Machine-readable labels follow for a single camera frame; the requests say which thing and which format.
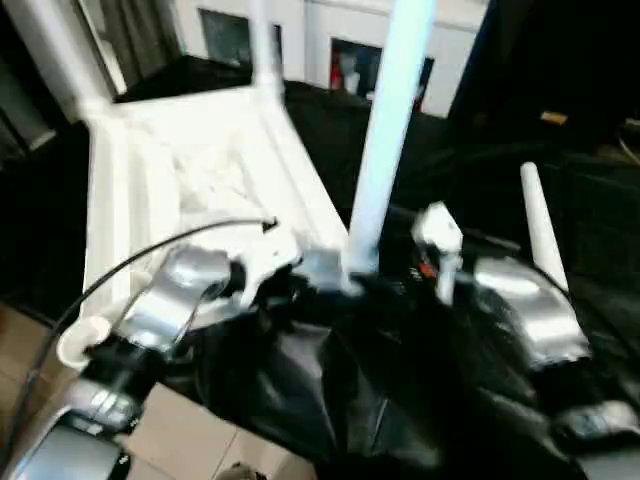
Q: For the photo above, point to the white plastic table leg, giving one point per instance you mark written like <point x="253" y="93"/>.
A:
<point x="542" y="225"/>
<point x="265" y="50"/>
<point x="65" y="55"/>
<point x="390" y="125"/>

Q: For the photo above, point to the white plastic table top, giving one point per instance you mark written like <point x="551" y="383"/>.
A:
<point x="150" y="175"/>

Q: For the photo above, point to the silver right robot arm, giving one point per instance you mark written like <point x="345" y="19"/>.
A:
<point x="535" y="310"/>

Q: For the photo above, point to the black mat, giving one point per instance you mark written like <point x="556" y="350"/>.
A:
<point x="375" y="390"/>

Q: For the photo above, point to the dark robot body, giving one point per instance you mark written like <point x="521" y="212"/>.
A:
<point x="245" y="472"/>

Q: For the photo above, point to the black cabinet gold label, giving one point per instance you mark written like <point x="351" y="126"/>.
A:
<point x="540" y="55"/>

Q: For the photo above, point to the white glass-door cabinet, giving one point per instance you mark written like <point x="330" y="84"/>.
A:
<point x="310" y="30"/>

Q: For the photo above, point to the grey curtain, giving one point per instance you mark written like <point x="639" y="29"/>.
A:
<point x="145" y="35"/>

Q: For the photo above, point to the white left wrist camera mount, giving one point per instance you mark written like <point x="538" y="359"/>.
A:
<point x="272" y="250"/>

